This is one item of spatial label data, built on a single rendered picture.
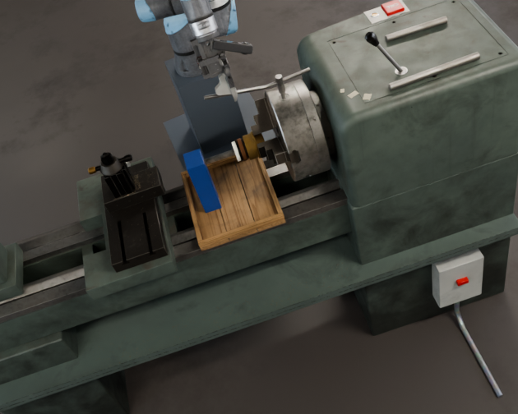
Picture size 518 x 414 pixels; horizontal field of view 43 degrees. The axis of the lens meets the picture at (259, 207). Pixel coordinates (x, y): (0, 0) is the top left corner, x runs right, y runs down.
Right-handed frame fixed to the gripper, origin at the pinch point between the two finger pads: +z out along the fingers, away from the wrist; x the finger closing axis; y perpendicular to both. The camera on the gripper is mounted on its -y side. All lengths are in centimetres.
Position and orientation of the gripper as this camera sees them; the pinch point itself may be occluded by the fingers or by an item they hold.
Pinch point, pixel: (236, 96)
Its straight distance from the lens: 198.2
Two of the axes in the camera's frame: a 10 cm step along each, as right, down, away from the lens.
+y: -9.4, 3.5, 0.0
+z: 3.2, 8.6, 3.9
